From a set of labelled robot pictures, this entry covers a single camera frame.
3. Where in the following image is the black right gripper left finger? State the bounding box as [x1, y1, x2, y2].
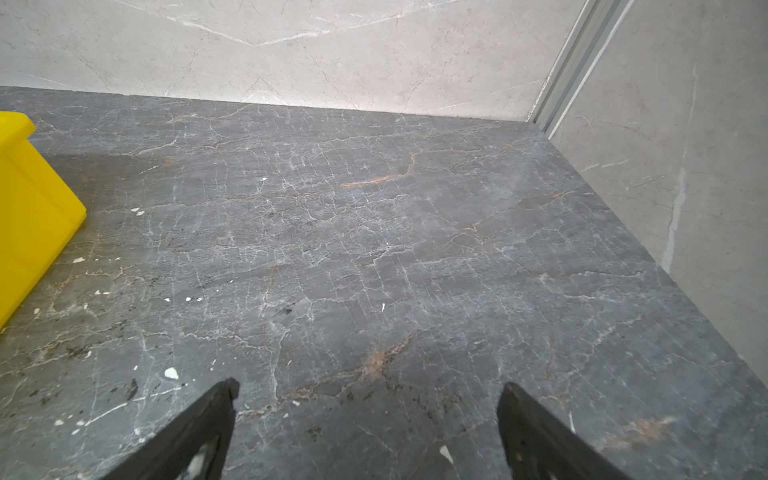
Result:
[105, 378, 240, 479]

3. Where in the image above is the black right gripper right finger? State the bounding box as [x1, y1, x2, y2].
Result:
[496, 382, 630, 480]

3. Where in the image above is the yellow plastic bin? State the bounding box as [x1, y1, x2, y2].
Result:
[1, 111, 87, 324]

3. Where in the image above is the aluminium frame rail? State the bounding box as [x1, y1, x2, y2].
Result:
[527, 0, 634, 139]

